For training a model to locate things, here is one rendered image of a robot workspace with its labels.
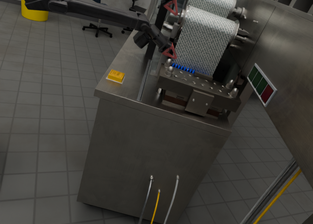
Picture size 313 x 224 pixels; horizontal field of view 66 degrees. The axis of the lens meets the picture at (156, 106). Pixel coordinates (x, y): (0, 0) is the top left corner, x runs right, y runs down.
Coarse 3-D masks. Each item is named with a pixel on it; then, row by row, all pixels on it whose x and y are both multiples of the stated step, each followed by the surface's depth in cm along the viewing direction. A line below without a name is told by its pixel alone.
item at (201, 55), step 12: (180, 36) 118; (192, 36) 118; (180, 48) 121; (192, 48) 121; (204, 48) 120; (216, 48) 120; (180, 60) 124; (192, 60) 124; (204, 60) 124; (216, 60) 123; (204, 72) 127
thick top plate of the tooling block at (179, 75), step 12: (180, 72) 120; (156, 84) 111; (168, 84) 110; (180, 84) 110; (192, 84) 111; (204, 84) 116; (216, 84) 121; (216, 96) 112; (228, 96) 113; (228, 108) 114
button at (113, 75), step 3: (111, 69) 123; (111, 72) 120; (114, 72) 121; (117, 72) 122; (120, 72) 123; (108, 75) 117; (111, 75) 117; (114, 75) 118; (117, 75) 119; (120, 75) 120; (123, 75) 121; (108, 78) 118; (111, 78) 118; (114, 78) 118; (117, 78) 118; (120, 78) 118; (120, 81) 118
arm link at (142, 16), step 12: (72, 0) 96; (84, 0) 99; (60, 12) 95; (72, 12) 99; (84, 12) 101; (96, 12) 102; (108, 12) 103; (120, 12) 105; (132, 12) 110; (132, 24) 109
